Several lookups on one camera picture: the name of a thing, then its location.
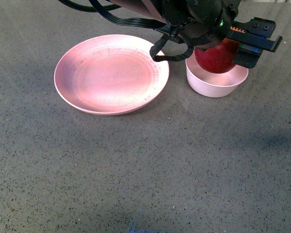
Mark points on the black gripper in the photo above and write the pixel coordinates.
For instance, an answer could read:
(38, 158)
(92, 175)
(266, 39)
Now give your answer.
(204, 24)

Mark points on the red apple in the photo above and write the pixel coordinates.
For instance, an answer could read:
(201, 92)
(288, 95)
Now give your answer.
(218, 59)

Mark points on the pink bowl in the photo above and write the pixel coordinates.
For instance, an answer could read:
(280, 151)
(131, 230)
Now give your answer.
(211, 84)

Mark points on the pink plate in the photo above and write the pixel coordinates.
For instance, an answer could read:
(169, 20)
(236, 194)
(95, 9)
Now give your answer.
(110, 75)

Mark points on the blue tape scrap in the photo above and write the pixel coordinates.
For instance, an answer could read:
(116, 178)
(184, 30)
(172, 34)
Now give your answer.
(131, 230)

